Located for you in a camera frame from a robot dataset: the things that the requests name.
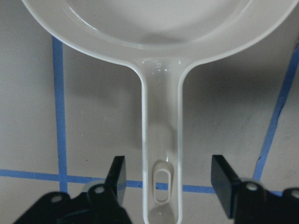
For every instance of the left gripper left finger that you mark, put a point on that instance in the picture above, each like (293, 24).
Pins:
(100, 202)

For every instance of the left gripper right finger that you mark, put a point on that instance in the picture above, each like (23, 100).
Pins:
(246, 201)

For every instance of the beige plastic dustpan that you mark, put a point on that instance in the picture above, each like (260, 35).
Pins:
(161, 41)

